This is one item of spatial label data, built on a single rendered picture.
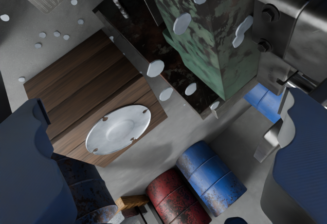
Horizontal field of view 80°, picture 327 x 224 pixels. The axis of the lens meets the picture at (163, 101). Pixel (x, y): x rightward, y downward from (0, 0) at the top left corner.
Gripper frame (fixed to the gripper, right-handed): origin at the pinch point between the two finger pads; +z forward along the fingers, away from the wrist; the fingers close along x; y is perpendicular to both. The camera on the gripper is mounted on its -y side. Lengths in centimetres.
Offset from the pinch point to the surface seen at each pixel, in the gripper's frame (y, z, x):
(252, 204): 286, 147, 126
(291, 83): 12.6, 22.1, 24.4
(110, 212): 112, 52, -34
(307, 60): 3.6, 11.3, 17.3
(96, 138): 47, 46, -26
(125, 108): 36, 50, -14
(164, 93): 7.7, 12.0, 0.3
